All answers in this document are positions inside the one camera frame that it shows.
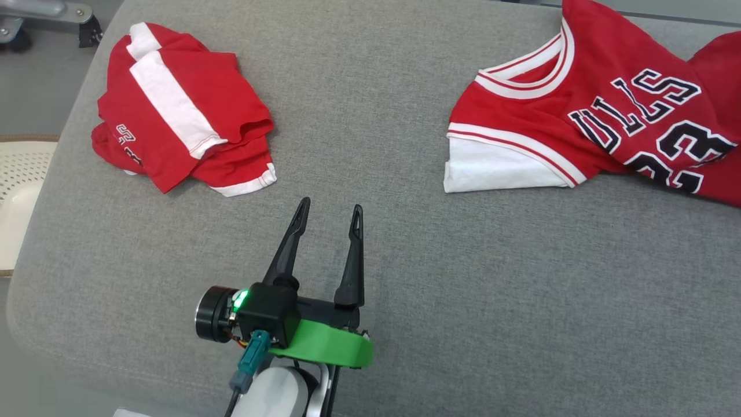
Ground red basketball jersey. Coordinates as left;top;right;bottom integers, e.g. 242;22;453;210
443;0;741;208

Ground red shorts white stripe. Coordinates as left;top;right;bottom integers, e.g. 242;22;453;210
91;22;277;197

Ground metal leg with black caster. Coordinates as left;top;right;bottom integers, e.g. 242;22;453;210
0;0;104;53

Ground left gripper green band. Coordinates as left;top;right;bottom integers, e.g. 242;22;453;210
195;197;374;370

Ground white perforated laundry basket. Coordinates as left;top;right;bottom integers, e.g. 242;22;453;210
0;136;61;277

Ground grey fabric sofa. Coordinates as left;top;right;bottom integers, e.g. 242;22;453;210
6;0;741;417

